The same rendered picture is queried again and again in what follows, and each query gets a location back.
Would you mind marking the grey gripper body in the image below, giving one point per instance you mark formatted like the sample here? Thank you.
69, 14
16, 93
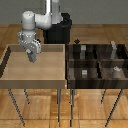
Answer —
30, 46

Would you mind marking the tall grey carton shape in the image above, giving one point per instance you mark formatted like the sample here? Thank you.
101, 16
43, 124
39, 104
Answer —
83, 52

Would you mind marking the dark wooden compartment bin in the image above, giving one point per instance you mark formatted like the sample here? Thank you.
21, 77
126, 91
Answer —
96, 81

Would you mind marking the light wooden bin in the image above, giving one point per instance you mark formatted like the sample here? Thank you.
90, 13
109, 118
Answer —
33, 68

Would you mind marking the small dark diamond object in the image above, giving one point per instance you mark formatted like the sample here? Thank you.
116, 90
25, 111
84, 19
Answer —
77, 41

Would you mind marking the thin metal bin leg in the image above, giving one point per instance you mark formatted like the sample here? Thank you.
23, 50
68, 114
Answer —
26, 96
59, 107
16, 107
72, 107
114, 107
104, 96

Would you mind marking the small grey box shape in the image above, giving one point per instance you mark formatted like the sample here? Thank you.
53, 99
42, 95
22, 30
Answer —
84, 73

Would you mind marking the tall grey bottle shape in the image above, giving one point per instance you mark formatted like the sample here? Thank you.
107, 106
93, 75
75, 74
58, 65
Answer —
113, 50

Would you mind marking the small grey round shape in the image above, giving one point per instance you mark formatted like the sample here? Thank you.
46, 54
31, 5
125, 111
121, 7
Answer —
116, 71

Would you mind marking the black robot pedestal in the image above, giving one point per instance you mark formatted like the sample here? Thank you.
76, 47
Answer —
60, 31

